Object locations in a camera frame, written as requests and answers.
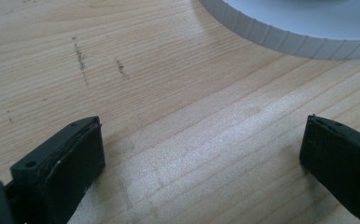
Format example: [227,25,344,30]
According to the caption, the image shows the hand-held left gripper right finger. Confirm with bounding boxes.
[298,114,360,224]

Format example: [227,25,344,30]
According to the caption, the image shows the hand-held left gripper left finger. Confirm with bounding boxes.
[5,116,106,224]

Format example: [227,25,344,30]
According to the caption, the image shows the white ribbed round container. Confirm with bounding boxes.
[199,0,360,61]

